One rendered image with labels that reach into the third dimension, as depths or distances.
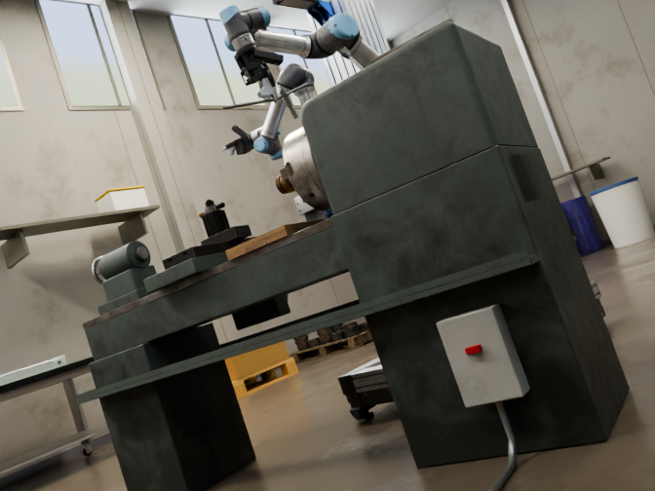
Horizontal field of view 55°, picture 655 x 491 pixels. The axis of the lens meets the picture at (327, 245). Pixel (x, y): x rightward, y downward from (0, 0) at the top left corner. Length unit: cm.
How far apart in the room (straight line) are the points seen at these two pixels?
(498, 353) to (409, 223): 47
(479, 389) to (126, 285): 175
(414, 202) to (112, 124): 570
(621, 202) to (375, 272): 694
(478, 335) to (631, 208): 706
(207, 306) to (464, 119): 127
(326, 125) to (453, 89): 44
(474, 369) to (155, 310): 144
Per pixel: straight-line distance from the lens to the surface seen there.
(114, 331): 301
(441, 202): 191
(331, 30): 264
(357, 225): 204
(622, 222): 882
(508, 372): 186
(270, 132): 330
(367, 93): 203
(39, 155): 685
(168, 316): 273
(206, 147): 791
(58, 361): 548
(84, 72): 750
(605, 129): 1016
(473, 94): 189
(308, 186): 223
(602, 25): 1027
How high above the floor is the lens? 61
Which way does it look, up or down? 4 degrees up
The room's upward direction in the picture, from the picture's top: 19 degrees counter-clockwise
